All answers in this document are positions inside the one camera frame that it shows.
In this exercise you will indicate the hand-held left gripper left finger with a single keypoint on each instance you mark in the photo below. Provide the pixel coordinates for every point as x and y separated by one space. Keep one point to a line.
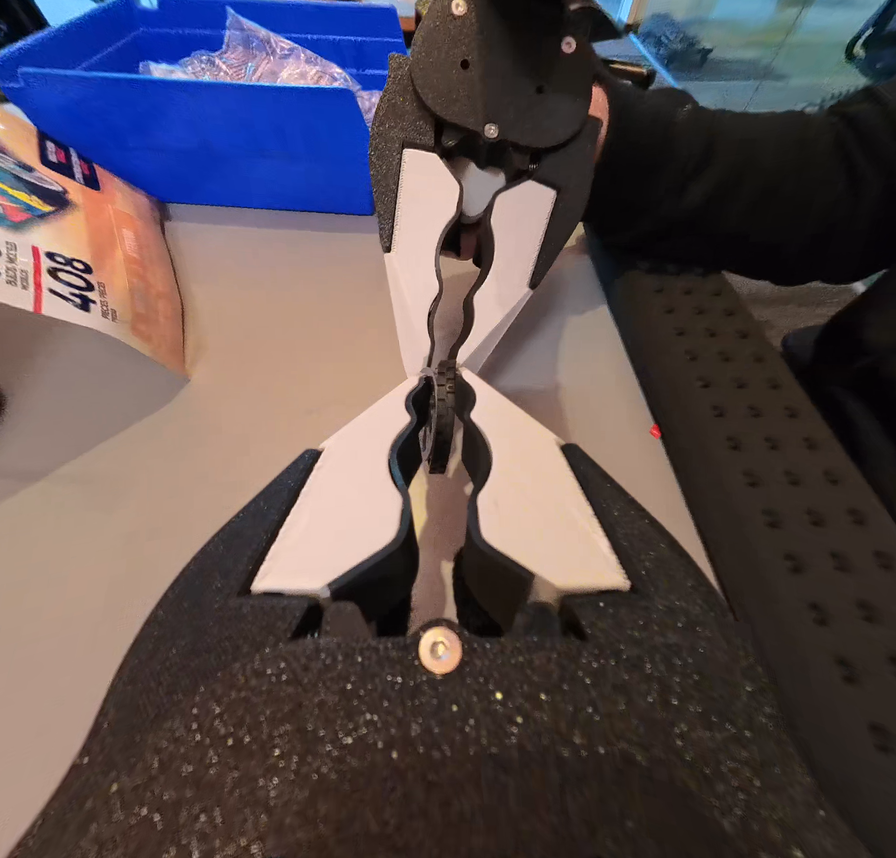
336 515

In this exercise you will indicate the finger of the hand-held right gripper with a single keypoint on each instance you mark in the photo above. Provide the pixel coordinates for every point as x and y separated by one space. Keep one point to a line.
416 228
521 242

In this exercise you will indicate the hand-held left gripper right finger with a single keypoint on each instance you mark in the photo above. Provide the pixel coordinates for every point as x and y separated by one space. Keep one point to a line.
539 515

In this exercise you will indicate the black toy wheel grey rim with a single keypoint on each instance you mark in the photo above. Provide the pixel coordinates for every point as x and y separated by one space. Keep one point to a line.
441 417

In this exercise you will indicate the person's right forearm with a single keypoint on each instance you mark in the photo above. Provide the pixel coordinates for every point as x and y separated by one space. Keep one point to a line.
735 186

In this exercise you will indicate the person's right hand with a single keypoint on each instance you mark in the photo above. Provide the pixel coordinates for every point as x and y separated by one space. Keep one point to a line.
597 106

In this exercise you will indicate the blue plastic bin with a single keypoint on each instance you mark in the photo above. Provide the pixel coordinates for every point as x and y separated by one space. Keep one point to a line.
210 151

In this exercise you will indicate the clear plastic bag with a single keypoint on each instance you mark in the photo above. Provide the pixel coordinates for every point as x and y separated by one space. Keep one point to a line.
266 60

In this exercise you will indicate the black perforated mat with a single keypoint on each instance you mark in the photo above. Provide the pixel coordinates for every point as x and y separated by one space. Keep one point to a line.
770 522

